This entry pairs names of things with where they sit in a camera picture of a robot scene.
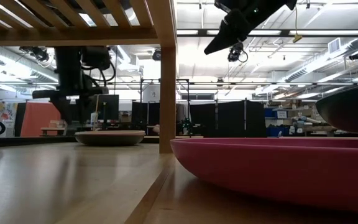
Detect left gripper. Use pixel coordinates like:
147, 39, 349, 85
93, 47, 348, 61
32, 46, 109, 125

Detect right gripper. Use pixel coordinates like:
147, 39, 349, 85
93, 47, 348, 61
203, 0, 298, 55

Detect dark grey plate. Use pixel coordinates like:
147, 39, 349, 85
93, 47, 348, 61
75, 133, 145, 147

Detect dark teal plate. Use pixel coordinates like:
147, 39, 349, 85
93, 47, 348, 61
314, 82, 358, 141

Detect magenta plate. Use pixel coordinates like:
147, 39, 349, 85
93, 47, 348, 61
170, 136, 358, 216

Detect wooden slatted shelf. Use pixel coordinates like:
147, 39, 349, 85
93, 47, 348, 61
0, 0, 177, 154

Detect orange partition panel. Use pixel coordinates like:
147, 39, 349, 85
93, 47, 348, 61
20, 101, 62, 138

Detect black computer monitor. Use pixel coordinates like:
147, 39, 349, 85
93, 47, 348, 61
92, 94, 120, 126

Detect colourful poster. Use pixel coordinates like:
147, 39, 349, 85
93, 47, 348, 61
0, 101, 19, 138

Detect black room partition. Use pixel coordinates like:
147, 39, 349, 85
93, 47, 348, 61
190, 100, 267, 138
131, 101, 161, 131

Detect blue storage bin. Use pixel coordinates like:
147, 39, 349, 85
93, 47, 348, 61
264, 107, 289, 119
265, 126, 291, 138

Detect black metal table frame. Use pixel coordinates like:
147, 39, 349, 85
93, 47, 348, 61
0, 135, 77, 149

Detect yellow hanging cord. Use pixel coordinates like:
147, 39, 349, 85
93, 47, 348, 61
292, 5, 303, 44

